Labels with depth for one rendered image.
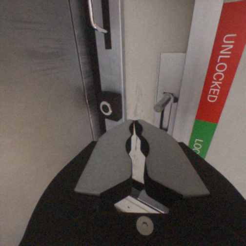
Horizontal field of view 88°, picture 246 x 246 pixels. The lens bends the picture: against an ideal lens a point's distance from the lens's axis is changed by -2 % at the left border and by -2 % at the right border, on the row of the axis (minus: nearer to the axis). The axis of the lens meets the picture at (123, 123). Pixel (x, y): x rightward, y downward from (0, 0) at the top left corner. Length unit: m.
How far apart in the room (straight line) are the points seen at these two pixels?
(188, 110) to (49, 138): 0.24
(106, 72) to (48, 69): 0.11
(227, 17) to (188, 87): 0.09
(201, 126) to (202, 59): 0.12
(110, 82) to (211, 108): 0.20
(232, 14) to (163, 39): 0.09
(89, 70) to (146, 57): 0.13
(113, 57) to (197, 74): 0.16
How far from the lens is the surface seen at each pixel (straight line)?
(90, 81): 0.32
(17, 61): 0.24
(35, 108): 0.25
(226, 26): 0.24
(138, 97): 0.28
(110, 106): 0.28
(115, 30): 0.28
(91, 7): 0.26
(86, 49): 0.31
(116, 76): 0.28
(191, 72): 0.20
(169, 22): 0.25
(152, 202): 0.43
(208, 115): 0.26
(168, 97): 0.25
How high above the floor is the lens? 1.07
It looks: 28 degrees down
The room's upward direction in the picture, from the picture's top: 106 degrees clockwise
